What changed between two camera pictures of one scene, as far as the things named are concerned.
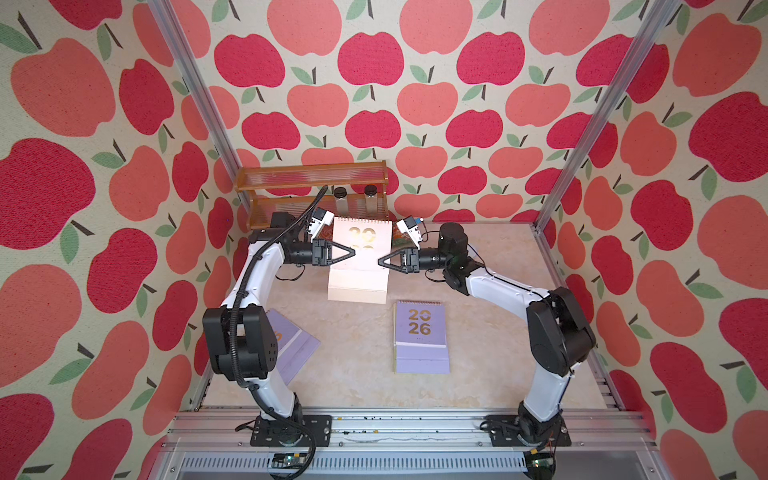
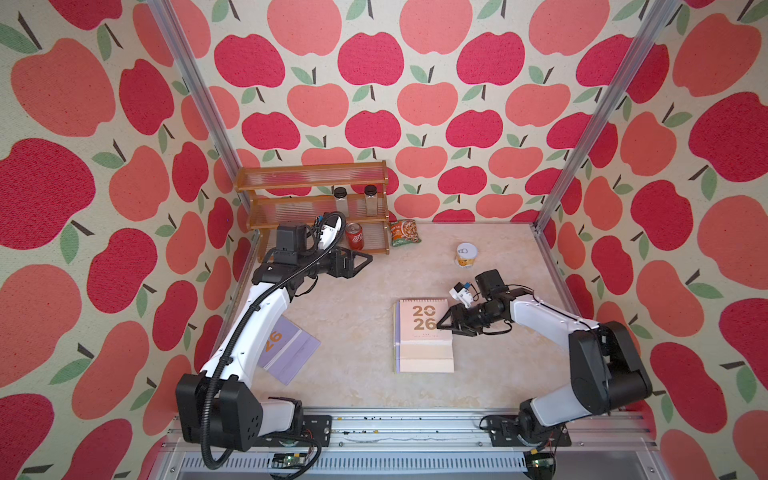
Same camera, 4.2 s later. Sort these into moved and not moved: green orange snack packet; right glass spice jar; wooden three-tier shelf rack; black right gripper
Moved: black right gripper
Not moved: green orange snack packet; right glass spice jar; wooden three-tier shelf rack
